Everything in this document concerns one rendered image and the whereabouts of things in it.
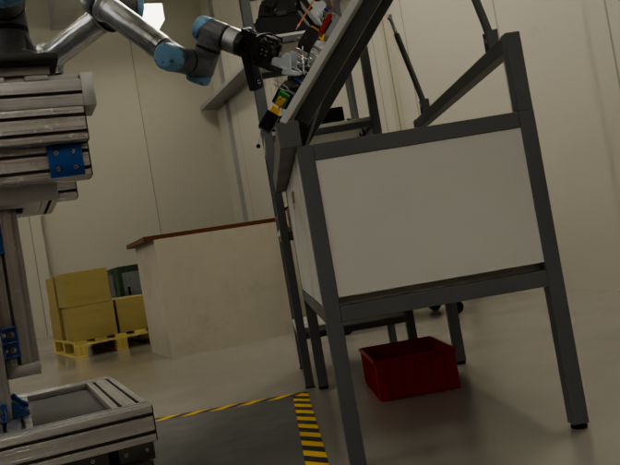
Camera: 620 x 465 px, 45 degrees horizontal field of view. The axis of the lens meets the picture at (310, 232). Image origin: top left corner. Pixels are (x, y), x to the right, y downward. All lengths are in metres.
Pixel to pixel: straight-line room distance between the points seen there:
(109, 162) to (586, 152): 7.91
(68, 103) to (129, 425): 0.85
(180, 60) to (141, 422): 0.98
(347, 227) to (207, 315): 3.37
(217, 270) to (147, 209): 6.34
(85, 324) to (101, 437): 4.56
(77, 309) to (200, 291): 1.64
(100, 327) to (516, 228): 4.99
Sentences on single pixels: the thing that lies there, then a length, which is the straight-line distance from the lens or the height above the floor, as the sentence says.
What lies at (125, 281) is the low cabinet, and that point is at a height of 0.57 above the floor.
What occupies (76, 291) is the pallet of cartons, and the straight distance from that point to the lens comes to 6.48.
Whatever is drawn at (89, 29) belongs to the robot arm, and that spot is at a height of 1.37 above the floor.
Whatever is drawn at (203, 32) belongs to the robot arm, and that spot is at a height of 1.22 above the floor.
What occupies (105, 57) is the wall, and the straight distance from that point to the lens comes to 11.81.
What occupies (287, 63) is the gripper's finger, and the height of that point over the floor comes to 1.08.
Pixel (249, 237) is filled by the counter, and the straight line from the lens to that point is 5.22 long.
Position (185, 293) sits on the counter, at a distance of 5.09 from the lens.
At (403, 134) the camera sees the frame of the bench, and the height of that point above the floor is 0.79.
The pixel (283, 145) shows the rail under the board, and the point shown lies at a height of 0.81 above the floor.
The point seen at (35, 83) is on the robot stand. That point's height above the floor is 1.09.
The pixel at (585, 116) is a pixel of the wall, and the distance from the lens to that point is 4.98.
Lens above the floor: 0.54
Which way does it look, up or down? 2 degrees up
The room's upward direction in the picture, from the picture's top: 10 degrees counter-clockwise
